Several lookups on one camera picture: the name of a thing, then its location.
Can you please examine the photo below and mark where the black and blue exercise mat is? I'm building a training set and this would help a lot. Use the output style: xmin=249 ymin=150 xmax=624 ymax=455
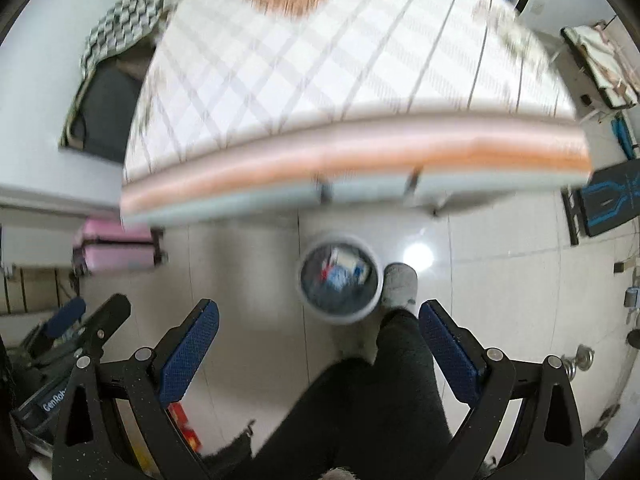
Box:
xmin=562 ymin=159 xmax=640 ymax=247

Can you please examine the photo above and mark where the red packet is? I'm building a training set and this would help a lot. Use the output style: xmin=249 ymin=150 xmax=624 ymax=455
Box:
xmin=167 ymin=402 xmax=204 ymax=455

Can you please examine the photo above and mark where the black rack with beige cloth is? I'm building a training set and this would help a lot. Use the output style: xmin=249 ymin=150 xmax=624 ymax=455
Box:
xmin=559 ymin=21 xmax=640 ymax=111

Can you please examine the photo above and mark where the dark chair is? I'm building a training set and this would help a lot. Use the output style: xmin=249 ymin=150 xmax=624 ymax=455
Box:
xmin=60 ymin=44 xmax=157 ymax=164

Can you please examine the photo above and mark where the pink suitcase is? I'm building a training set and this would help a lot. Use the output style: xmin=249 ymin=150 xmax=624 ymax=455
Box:
xmin=72 ymin=217 xmax=167 ymax=277

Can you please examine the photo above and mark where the metal dumbbell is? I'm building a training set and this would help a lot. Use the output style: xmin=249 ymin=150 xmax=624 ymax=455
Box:
xmin=561 ymin=344 xmax=597 ymax=377

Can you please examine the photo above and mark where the person's leg in dark trousers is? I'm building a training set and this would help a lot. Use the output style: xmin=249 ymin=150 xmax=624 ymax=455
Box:
xmin=200 ymin=307 xmax=454 ymax=480

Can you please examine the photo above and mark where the white round trash bin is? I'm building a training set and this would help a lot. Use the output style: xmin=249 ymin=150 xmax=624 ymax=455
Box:
xmin=298 ymin=235 xmax=385 ymax=326

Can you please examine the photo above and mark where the checked tablecloth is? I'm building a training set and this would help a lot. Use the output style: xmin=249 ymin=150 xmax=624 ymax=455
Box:
xmin=120 ymin=0 xmax=594 ymax=227

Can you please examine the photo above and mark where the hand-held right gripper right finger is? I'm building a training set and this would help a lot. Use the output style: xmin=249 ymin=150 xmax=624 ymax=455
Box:
xmin=419 ymin=300 xmax=586 ymax=480

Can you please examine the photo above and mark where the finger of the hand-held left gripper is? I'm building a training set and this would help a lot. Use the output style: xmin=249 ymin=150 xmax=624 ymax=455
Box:
xmin=41 ymin=297 xmax=87 ymax=342
xmin=75 ymin=294 xmax=132 ymax=362

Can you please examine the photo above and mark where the checkered seat cushion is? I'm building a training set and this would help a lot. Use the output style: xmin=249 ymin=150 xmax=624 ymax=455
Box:
xmin=80 ymin=0 xmax=170 ymax=79

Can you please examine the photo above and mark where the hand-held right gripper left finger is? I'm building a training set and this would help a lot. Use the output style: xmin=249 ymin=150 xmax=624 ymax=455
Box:
xmin=52 ymin=299 xmax=221 ymax=480

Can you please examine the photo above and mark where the person's grey slipper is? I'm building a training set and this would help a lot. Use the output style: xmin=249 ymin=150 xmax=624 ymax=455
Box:
xmin=382 ymin=262 xmax=419 ymax=312

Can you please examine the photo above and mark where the blue tool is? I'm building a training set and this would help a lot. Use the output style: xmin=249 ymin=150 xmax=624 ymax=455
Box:
xmin=611 ymin=114 xmax=637 ymax=160

